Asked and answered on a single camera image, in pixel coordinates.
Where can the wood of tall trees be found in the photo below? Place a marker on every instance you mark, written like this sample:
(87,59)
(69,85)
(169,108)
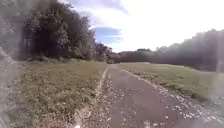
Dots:
(56,33)

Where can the grey asphalt path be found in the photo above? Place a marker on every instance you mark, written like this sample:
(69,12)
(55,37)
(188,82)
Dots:
(133,100)

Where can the distant tree line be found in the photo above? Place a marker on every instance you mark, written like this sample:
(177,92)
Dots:
(193,50)

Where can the grass field with leaves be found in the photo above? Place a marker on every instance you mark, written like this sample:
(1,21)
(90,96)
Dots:
(56,86)

